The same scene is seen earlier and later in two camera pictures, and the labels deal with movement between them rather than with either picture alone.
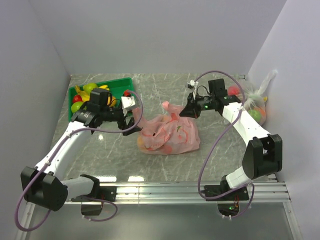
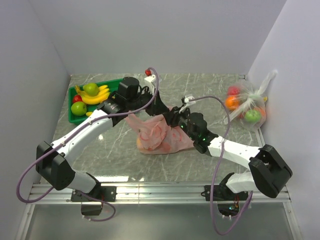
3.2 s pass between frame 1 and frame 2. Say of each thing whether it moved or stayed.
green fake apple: stayed
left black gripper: moved
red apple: stayed
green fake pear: stayed
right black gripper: moved
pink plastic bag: stayed
